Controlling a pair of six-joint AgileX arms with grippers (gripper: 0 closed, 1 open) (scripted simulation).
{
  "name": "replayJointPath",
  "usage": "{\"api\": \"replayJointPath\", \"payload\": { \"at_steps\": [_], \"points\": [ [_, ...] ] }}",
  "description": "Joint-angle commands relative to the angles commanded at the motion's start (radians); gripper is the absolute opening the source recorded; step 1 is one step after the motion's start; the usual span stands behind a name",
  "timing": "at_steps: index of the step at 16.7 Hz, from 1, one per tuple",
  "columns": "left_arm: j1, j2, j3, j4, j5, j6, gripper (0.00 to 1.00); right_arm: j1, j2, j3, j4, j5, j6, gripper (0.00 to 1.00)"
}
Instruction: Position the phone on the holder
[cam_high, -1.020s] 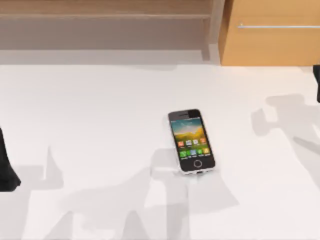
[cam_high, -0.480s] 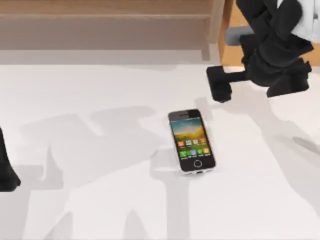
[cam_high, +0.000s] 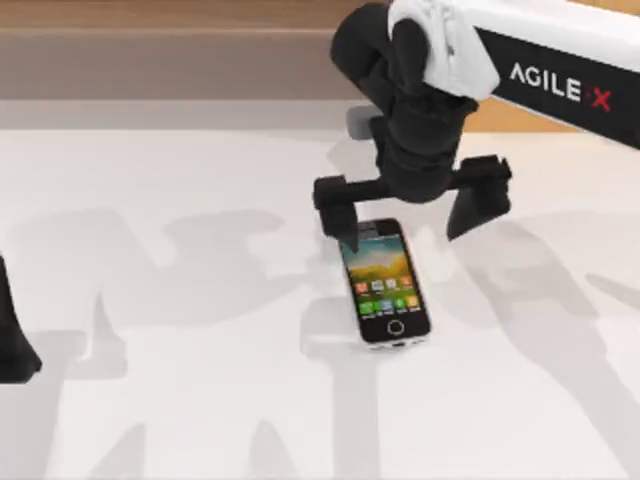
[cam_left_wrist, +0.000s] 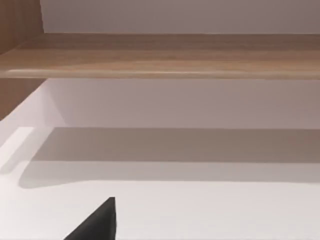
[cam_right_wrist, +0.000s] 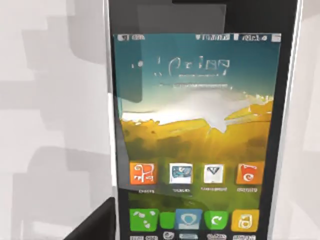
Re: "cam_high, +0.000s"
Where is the black smartphone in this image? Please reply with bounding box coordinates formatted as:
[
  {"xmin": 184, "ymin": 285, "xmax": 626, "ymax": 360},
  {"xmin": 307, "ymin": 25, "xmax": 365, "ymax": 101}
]
[{"xmin": 338, "ymin": 217, "xmax": 433, "ymax": 352}]

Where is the pale grey rounded box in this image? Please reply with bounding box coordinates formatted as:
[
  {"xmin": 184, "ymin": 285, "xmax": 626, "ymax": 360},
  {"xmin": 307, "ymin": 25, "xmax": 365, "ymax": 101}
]
[{"xmin": 346, "ymin": 104, "xmax": 382, "ymax": 142}]

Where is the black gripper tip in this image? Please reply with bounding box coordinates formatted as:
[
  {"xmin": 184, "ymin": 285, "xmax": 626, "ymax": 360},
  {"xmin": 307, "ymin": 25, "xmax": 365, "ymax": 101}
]
[{"xmin": 0, "ymin": 254, "xmax": 44, "ymax": 386}]

